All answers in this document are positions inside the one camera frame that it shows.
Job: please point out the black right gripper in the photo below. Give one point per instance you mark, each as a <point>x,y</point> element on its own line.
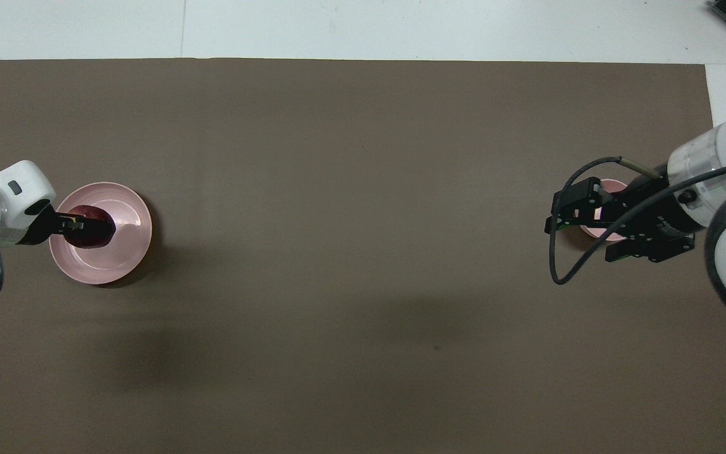
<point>659,221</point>

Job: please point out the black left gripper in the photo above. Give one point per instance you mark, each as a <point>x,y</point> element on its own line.
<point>40,226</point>

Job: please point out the red apple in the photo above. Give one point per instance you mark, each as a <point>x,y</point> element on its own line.
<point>91,234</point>

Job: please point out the pink bowl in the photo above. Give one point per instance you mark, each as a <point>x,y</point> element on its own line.
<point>593,230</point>

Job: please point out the pink plate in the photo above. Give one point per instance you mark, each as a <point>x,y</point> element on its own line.
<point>126,252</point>

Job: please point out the brown table mat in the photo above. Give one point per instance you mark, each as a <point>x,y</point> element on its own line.
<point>363,189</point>

